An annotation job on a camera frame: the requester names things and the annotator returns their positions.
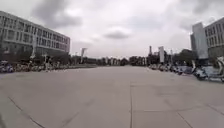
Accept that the row of parked two-wheelers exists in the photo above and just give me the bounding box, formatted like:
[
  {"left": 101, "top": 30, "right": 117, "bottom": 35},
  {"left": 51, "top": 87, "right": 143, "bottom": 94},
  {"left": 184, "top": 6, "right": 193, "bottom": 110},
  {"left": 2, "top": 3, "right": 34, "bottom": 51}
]
[{"left": 0, "top": 59, "right": 73, "bottom": 74}]

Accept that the long grey multi-storey building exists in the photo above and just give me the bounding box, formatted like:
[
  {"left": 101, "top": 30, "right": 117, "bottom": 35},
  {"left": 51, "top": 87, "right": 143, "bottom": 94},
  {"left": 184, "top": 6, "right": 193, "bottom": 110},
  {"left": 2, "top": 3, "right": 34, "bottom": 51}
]
[{"left": 0, "top": 10, "right": 71, "bottom": 63}]

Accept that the distant row of trees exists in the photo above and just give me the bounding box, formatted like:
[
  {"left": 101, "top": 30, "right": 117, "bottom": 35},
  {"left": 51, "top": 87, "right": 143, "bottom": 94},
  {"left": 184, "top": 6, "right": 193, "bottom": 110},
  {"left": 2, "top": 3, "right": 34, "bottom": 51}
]
[{"left": 69, "top": 54, "right": 149, "bottom": 67}]

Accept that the row of parked scooters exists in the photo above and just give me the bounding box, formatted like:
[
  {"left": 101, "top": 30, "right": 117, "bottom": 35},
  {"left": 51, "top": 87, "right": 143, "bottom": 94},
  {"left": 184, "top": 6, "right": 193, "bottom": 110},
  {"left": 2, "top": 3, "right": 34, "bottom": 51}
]
[{"left": 148, "top": 56, "right": 224, "bottom": 83}]

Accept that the row of trees by building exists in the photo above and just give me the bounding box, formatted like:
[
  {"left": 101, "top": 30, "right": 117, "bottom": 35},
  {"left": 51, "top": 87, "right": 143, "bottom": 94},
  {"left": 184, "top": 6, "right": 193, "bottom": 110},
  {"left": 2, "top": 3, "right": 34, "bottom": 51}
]
[{"left": 0, "top": 44, "right": 73, "bottom": 66}]

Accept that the grey concrete paved plaza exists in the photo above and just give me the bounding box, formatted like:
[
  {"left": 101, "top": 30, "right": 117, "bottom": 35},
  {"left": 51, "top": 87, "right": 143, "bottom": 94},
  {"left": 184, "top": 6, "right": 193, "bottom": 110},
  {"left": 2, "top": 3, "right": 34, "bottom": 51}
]
[{"left": 0, "top": 65, "right": 224, "bottom": 128}]

